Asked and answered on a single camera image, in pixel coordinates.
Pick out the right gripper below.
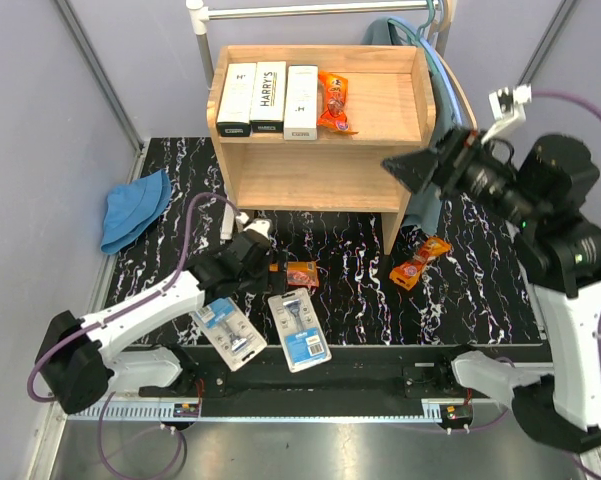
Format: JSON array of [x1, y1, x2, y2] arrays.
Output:
[[380, 120, 542, 226]]

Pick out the orange razor pack horizontal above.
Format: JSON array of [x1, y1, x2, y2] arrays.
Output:
[[269, 261, 319, 288]]

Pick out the orange razor pack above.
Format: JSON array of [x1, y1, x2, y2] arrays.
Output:
[[389, 237, 452, 291], [317, 71, 357, 135]]

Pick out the white h razor box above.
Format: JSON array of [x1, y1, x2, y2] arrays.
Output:
[[283, 65, 318, 141], [216, 63, 256, 137]]

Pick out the white Harry's razor box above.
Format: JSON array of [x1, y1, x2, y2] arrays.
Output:
[[250, 61, 287, 134]]

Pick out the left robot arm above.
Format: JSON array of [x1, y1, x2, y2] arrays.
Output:
[[27, 220, 271, 415]]

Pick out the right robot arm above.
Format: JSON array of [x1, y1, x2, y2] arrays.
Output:
[[382, 127, 601, 454]]

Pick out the wooden two-tier shelf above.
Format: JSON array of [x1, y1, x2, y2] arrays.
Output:
[[207, 45, 436, 252]]

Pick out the white H razor box on shelf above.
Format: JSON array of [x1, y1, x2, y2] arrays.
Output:
[[216, 63, 256, 137]]

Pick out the teal hanging garment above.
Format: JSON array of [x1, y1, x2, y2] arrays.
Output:
[[362, 17, 462, 236]]

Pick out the light blue hanger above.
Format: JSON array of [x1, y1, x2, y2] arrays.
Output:
[[388, 17, 463, 125]]

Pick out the Gillette blister pack left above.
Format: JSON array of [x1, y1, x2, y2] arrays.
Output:
[[193, 298, 267, 372]]

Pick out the gillette blister pack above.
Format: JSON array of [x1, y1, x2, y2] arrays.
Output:
[[193, 298, 267, 372], [268, 288, 332, 373]]

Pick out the Gillette blister pack centre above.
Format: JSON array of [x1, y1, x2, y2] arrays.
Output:
[[268, 288, 332, 373]]

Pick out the blue bucket hat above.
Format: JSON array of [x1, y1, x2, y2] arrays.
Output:
[[100, 169, 172, 255]]

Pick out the green hanger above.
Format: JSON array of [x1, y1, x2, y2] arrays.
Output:
[[387, 0, 442, 75]]

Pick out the wooden hanger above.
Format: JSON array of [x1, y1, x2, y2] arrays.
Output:
[[427, 0, 477, 129]]

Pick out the metal clothes rack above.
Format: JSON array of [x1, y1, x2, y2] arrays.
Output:
[[186, 1, 454, 90]]

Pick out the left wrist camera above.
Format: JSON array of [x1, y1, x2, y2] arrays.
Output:
[[236, 212, 273, 245]]

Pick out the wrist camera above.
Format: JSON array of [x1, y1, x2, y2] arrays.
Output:
[[481, 84, 532, 144], [236, 212, 273, 245]]

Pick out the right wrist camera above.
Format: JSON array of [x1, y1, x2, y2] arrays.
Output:
[[481, 84, 532, 144]]

